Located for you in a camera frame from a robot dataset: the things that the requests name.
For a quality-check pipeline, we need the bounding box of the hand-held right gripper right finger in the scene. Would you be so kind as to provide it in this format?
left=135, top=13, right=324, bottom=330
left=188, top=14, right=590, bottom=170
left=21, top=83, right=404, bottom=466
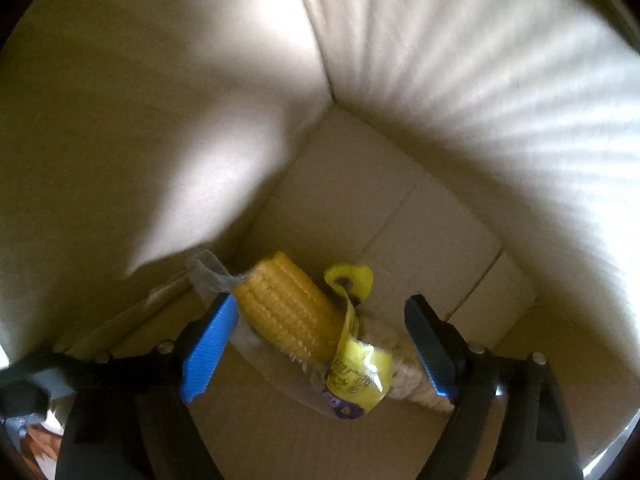
left=404, top=294, right=583, bottom=480

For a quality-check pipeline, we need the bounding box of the brown cardboard box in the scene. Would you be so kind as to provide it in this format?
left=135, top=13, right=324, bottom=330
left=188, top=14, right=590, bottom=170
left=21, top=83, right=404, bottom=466
left=0, top=0, right=640, bottom=480

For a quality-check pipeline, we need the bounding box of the vacuum-packed corn cob packet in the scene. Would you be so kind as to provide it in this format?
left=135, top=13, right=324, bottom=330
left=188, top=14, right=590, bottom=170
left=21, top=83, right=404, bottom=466
left=187, top=250, right=453, bottom=420

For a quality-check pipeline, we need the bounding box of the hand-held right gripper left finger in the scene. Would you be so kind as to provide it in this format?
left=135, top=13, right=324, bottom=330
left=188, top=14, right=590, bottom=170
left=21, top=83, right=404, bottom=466
left=55, top=292, right=240, bottom=480

